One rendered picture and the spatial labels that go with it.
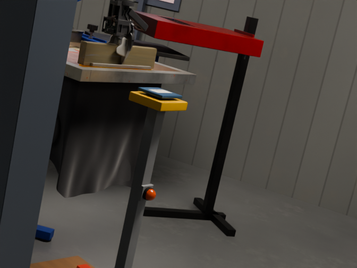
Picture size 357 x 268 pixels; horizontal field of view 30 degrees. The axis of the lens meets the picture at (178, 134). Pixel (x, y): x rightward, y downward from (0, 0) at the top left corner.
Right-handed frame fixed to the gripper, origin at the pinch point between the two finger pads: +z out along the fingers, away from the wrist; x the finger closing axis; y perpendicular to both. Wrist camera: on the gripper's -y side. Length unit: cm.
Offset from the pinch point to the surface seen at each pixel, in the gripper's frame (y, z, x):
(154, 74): -4.0, 2.0, 13.5
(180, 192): -171, 104, -82
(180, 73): -18.6, 1.9, 13.2
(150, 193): 15, 34, 36
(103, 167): 2.2, 38.2, 3.3
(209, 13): -235, -10, -132
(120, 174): -9.1, 42.8, 1.7
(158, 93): 17.2, 3.2, 33.1
